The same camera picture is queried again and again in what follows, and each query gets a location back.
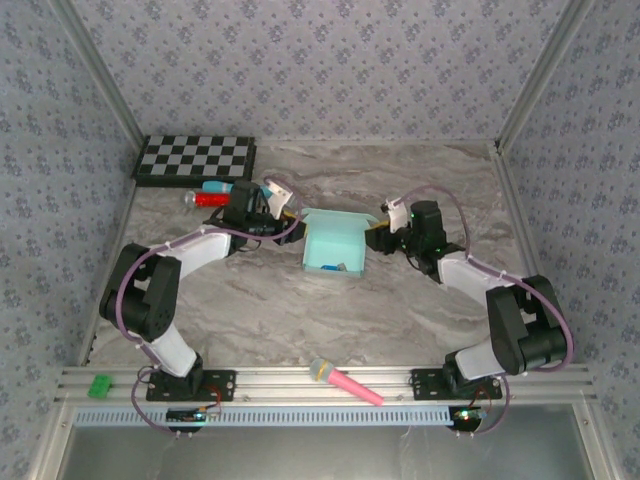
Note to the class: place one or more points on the mint green paper box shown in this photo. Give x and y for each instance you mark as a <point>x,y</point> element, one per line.
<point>332,245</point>

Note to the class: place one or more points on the blue plastic key tag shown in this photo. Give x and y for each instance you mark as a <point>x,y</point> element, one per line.
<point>328,268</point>

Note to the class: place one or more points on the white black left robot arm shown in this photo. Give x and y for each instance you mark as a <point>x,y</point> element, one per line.
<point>200,247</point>

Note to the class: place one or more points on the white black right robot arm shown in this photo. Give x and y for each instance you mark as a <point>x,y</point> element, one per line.
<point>465,272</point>

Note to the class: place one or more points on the red can with clear cap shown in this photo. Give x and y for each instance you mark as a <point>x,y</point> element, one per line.
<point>212,200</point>

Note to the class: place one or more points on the teal plastic tube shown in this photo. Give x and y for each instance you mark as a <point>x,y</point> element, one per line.
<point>215,186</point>

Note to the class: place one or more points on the black white chessboard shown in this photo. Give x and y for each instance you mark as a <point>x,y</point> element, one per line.
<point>195,157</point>

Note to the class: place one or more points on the pink toy microphone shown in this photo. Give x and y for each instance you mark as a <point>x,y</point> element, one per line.
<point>350,385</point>

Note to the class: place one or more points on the aluminium table edge beam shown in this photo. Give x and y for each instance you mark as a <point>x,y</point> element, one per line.
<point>280,385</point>

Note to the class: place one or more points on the green toy brick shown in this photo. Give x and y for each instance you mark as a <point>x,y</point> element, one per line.
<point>100,386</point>

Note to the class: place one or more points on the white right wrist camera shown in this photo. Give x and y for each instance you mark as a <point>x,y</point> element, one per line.
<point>397,215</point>

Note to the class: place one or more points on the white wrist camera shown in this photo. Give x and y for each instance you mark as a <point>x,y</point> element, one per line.
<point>397,215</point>
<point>277,196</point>

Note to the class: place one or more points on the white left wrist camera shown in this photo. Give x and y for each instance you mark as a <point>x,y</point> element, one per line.
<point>277,196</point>

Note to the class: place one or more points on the aluminium table rear rail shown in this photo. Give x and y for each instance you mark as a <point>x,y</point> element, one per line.
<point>375,142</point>

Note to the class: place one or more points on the aluminium table side rail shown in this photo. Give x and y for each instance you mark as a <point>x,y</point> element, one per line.
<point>520,230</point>
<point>117,230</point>

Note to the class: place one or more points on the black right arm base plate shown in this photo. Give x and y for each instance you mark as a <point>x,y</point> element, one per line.
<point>425,385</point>

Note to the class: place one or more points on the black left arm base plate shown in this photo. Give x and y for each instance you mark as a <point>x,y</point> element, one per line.
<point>220,385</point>

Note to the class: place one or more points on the aluminium frame corner post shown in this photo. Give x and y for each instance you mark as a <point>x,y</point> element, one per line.
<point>542,70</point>
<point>95,70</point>

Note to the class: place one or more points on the aluminium frame leg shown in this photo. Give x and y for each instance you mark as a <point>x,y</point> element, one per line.
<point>595,442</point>
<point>50,442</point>

